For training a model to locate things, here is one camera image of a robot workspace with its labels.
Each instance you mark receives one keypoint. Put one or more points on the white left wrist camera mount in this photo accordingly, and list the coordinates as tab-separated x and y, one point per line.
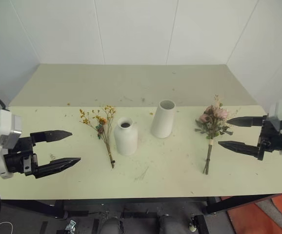
2	122

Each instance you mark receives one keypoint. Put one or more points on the dark grey rounded shape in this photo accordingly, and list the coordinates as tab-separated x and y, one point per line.
110	226

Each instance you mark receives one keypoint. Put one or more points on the pink flower bouquet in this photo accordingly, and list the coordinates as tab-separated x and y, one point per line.
213	119

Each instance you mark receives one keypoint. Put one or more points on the small white caster wheel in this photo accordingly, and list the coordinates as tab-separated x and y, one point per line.
192	227

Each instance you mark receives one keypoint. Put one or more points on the small metal clamp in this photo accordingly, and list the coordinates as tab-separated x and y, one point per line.
71	225

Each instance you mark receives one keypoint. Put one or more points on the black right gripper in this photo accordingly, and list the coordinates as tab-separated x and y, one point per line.
272	139

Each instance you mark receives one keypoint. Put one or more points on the white bottle-shaped vase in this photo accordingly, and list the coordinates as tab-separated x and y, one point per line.
125	141

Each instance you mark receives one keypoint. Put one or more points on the orange floor mat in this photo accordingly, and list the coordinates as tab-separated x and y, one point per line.
248	219

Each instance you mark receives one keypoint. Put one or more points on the white conical vase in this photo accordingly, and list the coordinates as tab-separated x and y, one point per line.
161	122

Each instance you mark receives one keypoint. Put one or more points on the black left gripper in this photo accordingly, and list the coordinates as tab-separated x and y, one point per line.
17	161

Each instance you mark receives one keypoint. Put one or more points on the yellow dried flower bunch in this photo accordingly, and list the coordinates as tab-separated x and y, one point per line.
102	120

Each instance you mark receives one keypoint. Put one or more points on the black table frame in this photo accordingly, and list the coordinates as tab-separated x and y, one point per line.
46	209

